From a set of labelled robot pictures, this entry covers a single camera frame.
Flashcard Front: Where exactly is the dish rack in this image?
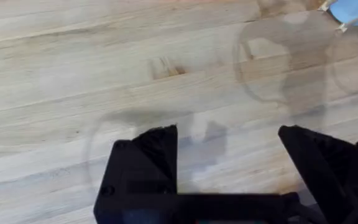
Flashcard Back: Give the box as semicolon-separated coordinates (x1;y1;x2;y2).
318;0;358;33

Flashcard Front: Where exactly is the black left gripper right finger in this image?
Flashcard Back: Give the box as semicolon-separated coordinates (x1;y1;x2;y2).
277;124;358;224

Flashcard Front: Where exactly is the blue plate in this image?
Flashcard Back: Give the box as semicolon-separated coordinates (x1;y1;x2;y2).
329;0;358;27

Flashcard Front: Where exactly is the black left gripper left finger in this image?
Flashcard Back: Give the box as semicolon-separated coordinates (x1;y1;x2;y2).
93;124;178;224

